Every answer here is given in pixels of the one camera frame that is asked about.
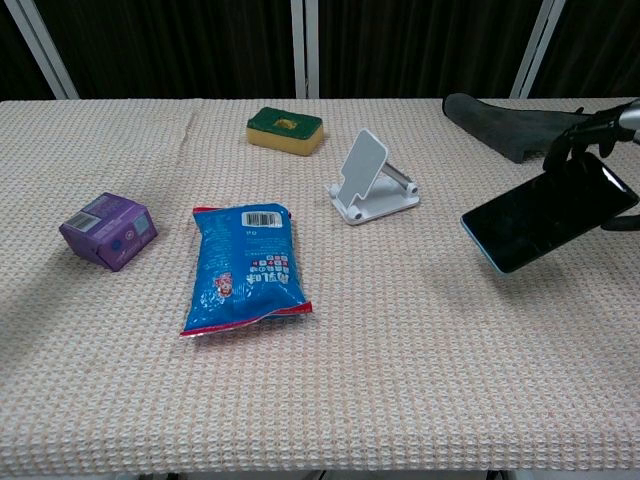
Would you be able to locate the black smartphone with teal edge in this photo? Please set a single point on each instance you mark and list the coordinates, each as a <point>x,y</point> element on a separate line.
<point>545,220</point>

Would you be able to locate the white folding phone stand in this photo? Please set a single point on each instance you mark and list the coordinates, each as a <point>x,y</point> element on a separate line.
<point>364,165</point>

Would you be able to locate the blue snack bag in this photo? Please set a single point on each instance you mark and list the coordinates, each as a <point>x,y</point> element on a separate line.
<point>247,270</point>

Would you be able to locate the yellow sponge with green scourer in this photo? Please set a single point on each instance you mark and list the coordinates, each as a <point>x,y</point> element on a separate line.
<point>285,132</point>

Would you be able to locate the beige waffle-weave tablecloth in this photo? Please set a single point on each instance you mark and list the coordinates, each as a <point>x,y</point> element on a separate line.
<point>350,390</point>

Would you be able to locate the small purple carton box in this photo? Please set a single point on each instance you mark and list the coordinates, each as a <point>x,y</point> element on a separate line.
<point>107,232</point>

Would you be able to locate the dark grey folded cloth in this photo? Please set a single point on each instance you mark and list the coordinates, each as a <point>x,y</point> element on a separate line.
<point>505,127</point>

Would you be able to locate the black curtain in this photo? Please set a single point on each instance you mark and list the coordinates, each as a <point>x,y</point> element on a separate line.
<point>175,45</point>

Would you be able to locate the white upright frame post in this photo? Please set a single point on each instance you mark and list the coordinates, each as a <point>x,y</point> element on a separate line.
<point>305,50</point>

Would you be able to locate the white slanted frame post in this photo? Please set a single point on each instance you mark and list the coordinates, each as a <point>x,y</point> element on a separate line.
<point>537,50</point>
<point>42,50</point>

